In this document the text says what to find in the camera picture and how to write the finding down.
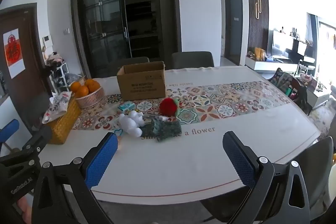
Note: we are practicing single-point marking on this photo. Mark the dark slatted wall panel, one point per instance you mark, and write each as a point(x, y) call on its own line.
point(258, 35)

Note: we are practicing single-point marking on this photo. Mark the white plush toy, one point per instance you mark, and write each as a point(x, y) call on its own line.
point(131, 123)

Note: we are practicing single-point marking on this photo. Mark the white slatted fruit basket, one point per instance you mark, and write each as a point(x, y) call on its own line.
point(90, 99)

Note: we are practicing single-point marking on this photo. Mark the yellow woven basket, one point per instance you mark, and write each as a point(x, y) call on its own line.
point(64, 124)

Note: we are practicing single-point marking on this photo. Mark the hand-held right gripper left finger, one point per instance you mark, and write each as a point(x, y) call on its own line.
point(101, 161)

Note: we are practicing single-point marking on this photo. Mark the dark glass sliding door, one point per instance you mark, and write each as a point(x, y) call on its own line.
point(126, 16)

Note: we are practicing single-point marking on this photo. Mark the floral printed cloth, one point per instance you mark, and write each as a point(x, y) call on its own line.
point(56, 106)

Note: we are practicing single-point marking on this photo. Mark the red paper door poster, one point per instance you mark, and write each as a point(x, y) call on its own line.
point(13, 53)

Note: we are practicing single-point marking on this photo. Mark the white television cabinet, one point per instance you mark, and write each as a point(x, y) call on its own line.
point(270, 65)

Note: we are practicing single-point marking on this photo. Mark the printed white tablecloth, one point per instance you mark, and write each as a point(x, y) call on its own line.
point(170, 163)

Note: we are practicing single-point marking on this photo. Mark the brown cardboard box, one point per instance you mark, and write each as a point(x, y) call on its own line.
point(141, 82)

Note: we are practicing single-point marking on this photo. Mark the television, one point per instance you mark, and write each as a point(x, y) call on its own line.
point(282, 43)

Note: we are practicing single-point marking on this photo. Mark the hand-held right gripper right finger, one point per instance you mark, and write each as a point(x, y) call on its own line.
point(240, 161)

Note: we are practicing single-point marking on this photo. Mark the brown entrance door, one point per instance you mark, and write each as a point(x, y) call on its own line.
point(29, 61)

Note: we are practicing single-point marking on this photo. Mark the teal tissue packet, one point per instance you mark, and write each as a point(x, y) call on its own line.
point(126, 107)

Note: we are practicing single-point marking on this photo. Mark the green knitted cloth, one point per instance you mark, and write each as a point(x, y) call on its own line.
point(168, 129)

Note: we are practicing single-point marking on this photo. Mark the grey dining chair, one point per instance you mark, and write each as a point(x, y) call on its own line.
point(193, 60)
point(319, 161)
point(130, 64)

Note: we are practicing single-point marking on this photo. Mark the yellow bag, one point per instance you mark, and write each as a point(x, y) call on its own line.
point(260, 54)

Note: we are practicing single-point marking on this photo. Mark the white shoe rack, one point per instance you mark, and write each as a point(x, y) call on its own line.
point(58, 77)

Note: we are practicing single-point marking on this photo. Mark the grey hallway door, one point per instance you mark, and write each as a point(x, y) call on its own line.
point(233, 27)

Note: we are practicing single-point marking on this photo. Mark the orange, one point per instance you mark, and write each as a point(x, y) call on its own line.
point(82, 92)
point(92, 85)
point(75, 86)

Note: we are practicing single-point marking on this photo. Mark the person's left hand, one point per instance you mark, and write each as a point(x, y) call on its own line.
point(25, 209)

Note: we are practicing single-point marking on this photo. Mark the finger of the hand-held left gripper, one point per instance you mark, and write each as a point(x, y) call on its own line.
point(38, 140)
point(9, 130)

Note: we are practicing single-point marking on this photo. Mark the red plush toy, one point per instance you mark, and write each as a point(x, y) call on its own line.
point(168, 107)

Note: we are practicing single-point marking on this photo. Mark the white wall intercom panel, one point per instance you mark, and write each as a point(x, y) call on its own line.
point(47, 41)

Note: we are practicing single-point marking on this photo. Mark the wooden chair with patterned cushion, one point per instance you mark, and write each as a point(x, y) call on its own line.
point(284, 82)

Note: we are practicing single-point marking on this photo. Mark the white coffee table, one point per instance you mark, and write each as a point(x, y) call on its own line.
point(319, 94)

